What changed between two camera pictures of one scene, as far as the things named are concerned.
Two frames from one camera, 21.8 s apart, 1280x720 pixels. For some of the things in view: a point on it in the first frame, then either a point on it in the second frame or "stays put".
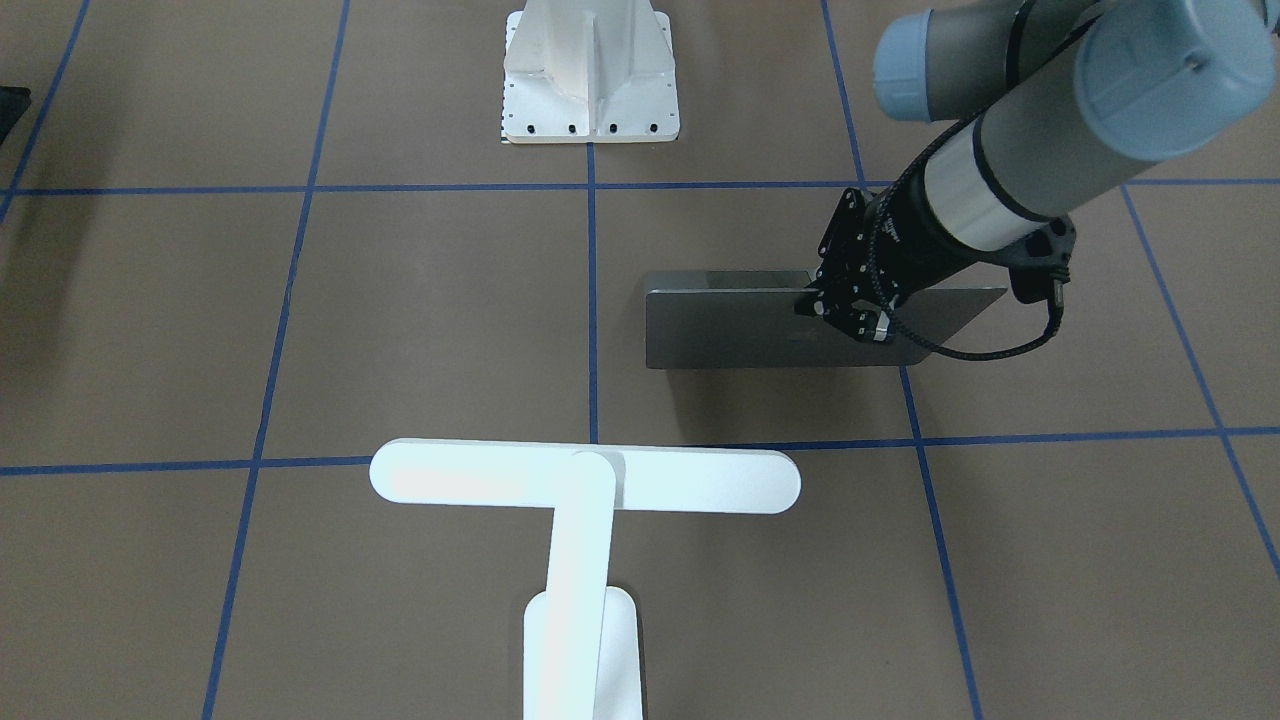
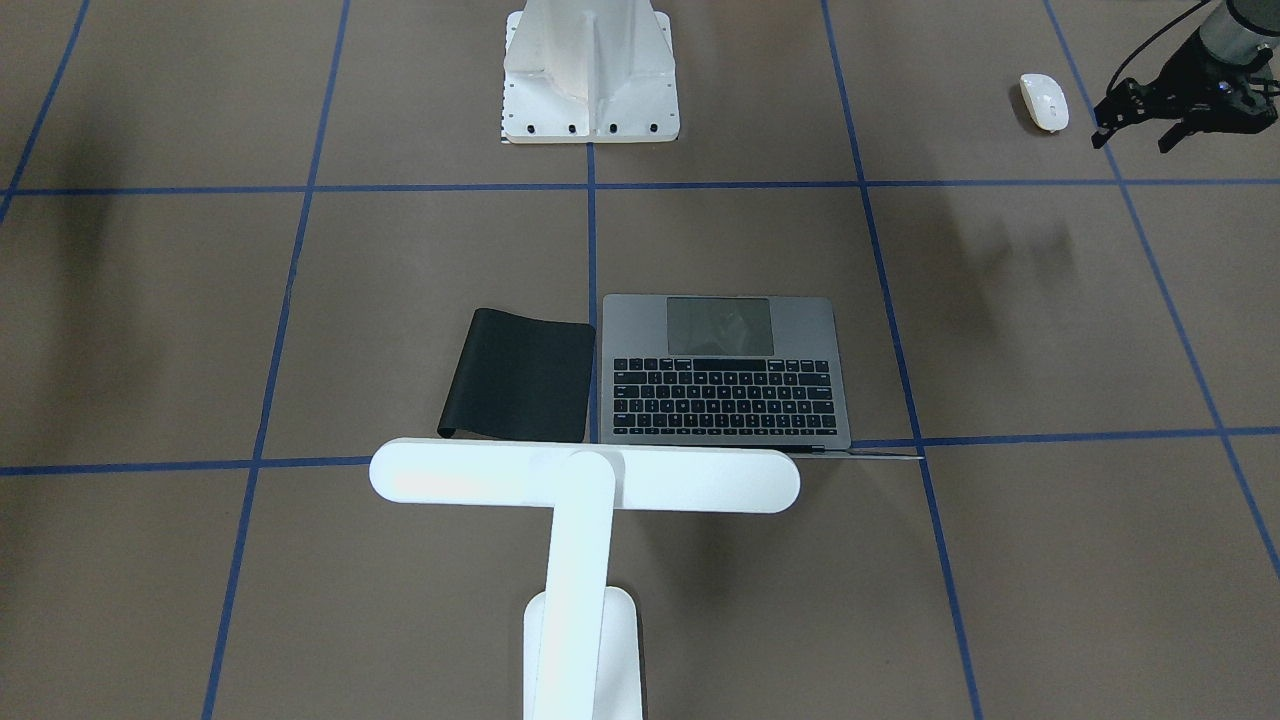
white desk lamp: x=583 y=652 stays put
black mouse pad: x=14 y=100 -> x=522 y=379
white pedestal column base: x=589 y=71 stays put
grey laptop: x=735 y=319 -> x=748 y=370
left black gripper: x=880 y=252 -> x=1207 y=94
